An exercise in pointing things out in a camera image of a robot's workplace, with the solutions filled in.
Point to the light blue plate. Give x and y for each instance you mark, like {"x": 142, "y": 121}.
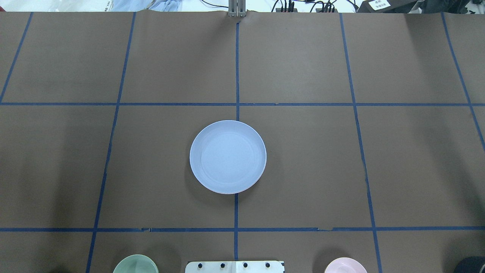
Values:
{"x": 228, "y": 157}

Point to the pink bowl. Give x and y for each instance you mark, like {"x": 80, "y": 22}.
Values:
{"x": 345, "y": 265}

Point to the green bowl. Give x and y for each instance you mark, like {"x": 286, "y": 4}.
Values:
{"x": 136, "y": 263}

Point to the black box with label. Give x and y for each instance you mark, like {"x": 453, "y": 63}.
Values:
{"x": 386, "y": 6}

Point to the crumpled blue cloth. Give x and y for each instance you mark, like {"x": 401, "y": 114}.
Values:
{"x": 139, "y": 5}

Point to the dark blue cooking pot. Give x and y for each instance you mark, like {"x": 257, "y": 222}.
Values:
{"x": 471, "y": 264}

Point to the metal camera pole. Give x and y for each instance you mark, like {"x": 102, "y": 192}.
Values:
{"x": 237, "y": 8}

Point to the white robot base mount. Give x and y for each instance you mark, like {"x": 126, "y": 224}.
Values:
{"x": 248, "y": 266}

